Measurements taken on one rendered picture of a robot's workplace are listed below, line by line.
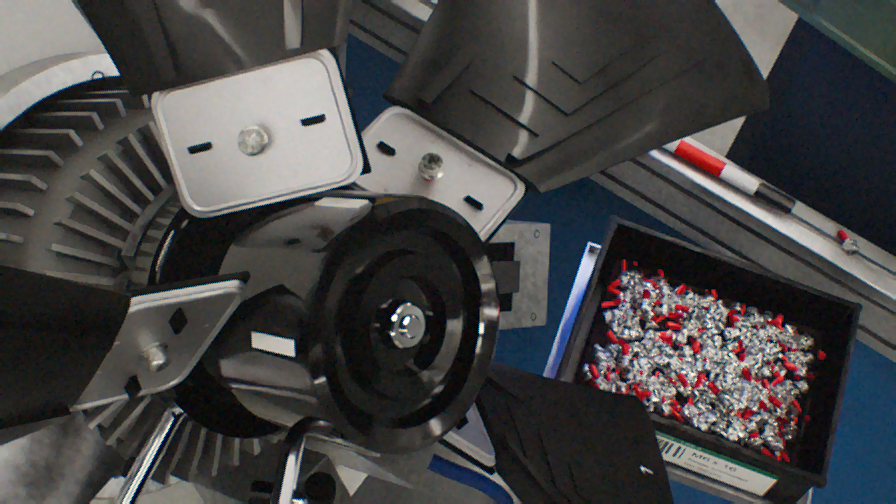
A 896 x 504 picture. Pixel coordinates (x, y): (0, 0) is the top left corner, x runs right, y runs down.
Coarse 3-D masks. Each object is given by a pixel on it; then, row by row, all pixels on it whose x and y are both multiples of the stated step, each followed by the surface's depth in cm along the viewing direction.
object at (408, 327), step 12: (396, 312) 54; (408, 312) 54; (420, 312) 55; (396, 324) 54; (408, 324) 54; (420, 324) 54; (396, 336) 54; (408, 336) 54; (420, 336) 55; (408, 348) 55
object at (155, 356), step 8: (152, 344) 52; (160, 344) 52; (144, 352) 52; (152, 352) 52; (160, 352) 52; (144, 360) 52; (152, 360) 52; (160, 360) 52; (168, 360) 52; (152, 368) 52; (160, 368) 53
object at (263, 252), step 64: (320, 192) 57; (384, 192) 56; (192, 256) 58; (256, 256) 54; (320, 256) 51; (384, 256) 53; (448, 256) 57; (256, 320) 53; (320, 320) 50; (384, 320) 54; (448, 320) 56; (192, 384) 59; (256, 384) 54; (320, 384) 51; (384, 384) 54; (448, 384) 57; (384, 448) 54
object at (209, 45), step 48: (96, 0) 54; (144, 0) 53; (192, 0) 53; (240, 0) 53; (288, 0) 53; (336, 0) 53; (144, 48) 54; (192, 48) 54; (240, 48) 54; (288, 48) 53
